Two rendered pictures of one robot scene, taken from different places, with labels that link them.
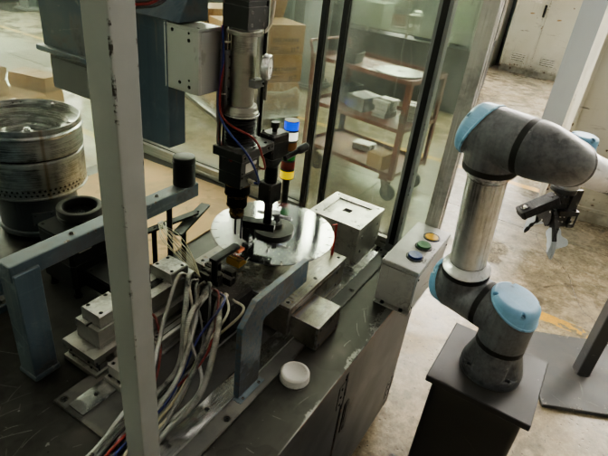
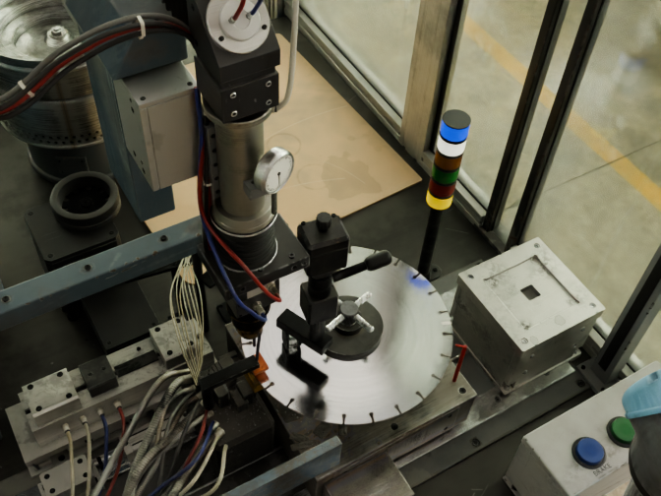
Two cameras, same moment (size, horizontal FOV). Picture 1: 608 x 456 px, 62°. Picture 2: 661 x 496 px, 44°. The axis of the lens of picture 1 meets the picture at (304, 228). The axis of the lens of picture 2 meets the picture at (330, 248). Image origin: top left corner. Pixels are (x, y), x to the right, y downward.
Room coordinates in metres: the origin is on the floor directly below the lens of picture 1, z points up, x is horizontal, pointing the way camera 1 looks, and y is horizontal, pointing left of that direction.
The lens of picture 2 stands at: (0.52, -0.22, 2.01)
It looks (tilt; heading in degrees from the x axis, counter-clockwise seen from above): 51 degrees down; 28
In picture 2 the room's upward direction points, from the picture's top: 4 degrees clockwise
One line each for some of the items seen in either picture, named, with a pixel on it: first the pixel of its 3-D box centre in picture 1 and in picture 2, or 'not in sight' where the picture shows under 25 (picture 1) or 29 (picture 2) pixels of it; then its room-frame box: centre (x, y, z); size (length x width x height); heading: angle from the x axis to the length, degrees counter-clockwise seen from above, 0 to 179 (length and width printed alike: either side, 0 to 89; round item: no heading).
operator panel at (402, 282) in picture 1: (413, 266); (601, 446); (1.27, -0.34, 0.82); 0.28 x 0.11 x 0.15; 151
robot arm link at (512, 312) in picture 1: (507, 316); not in sight; (0.96, -0.51, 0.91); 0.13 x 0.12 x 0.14; 43
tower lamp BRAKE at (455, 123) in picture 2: (291, 124); (454, 126); (1.47, 0.08, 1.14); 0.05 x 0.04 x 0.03; 61
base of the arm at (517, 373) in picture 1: (495, 354); not in sight; (0.96, -0.51, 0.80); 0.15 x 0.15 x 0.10
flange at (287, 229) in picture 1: (273, 225); (347, 323); (1.17, 0.08, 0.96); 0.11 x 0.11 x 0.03
